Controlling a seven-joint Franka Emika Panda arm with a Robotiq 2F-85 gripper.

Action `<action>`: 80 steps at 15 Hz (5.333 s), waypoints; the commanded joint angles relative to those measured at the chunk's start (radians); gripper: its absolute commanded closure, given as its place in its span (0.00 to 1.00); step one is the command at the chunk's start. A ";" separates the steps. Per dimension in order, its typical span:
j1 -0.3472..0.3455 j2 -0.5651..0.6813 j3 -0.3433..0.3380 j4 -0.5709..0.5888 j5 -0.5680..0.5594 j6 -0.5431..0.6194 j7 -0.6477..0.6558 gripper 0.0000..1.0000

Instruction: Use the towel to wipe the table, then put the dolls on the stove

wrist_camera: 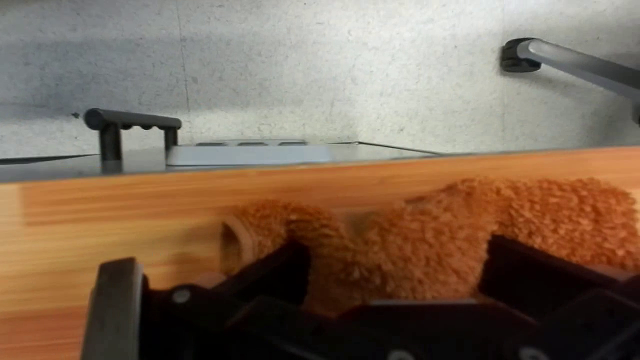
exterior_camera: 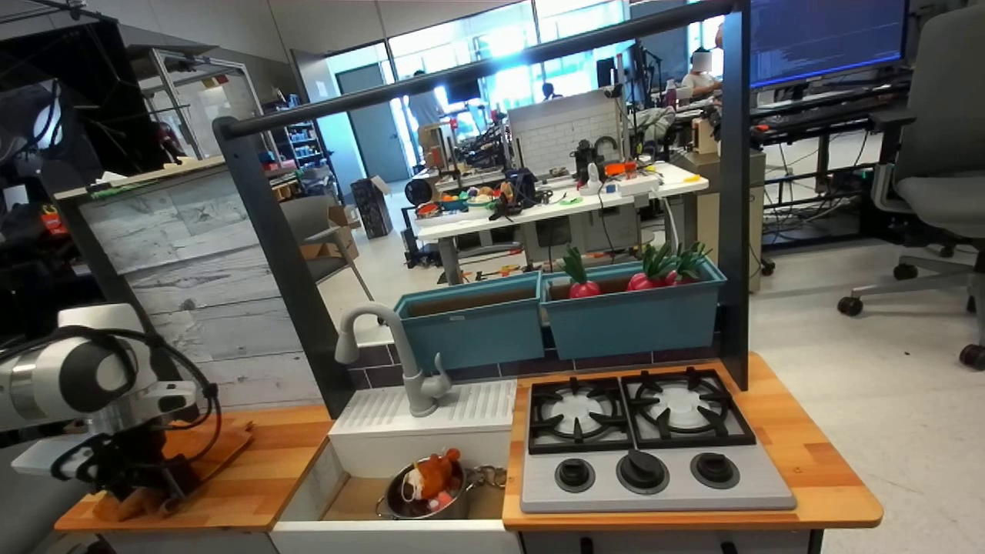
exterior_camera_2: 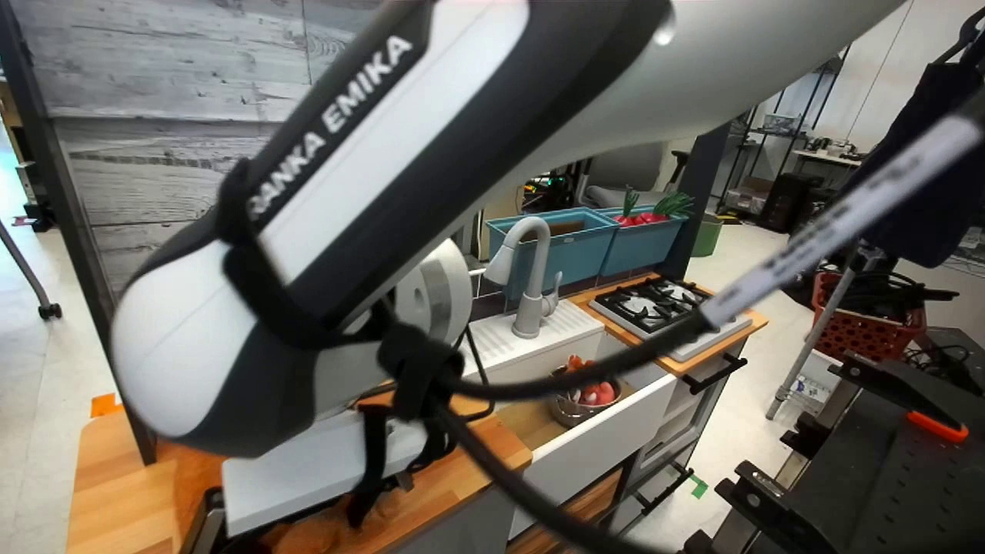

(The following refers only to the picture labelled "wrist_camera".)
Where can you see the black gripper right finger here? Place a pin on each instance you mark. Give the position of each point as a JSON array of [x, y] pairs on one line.
[[527, 272]]

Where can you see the orange terry towel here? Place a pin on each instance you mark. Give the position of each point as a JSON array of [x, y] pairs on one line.
[[433, 241]]

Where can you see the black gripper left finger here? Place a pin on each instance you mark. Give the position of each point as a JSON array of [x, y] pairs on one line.
[[280, 272]]

